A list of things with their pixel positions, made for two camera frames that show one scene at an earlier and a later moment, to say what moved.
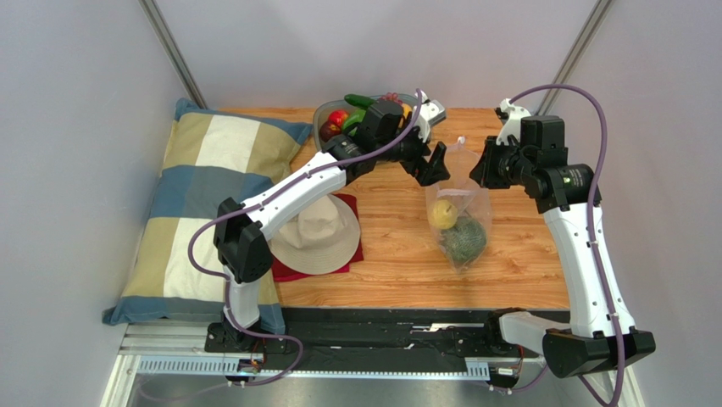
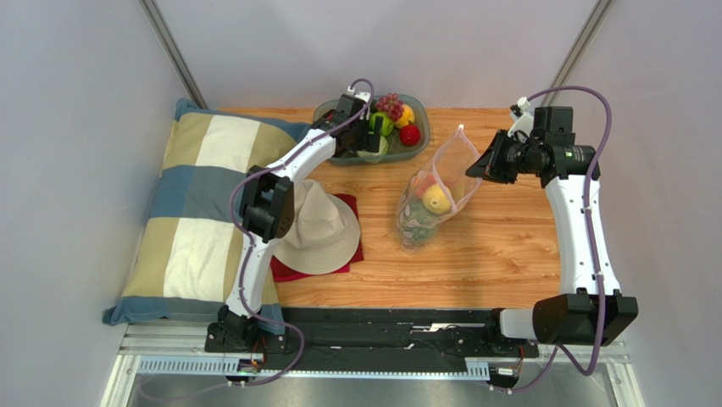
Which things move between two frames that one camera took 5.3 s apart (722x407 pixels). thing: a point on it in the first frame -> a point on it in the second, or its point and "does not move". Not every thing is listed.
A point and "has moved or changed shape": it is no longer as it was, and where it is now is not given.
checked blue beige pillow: (215, 158) does not move
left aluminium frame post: (173, 53) does not move
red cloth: (281, 274) does not move
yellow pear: (442, 214) -> (436, 198)
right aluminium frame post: (575, 53) does not move
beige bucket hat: (321, 237) does not move
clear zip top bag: (459, 213) has moved or changed shape
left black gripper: (427, 173) -> (370, 142)
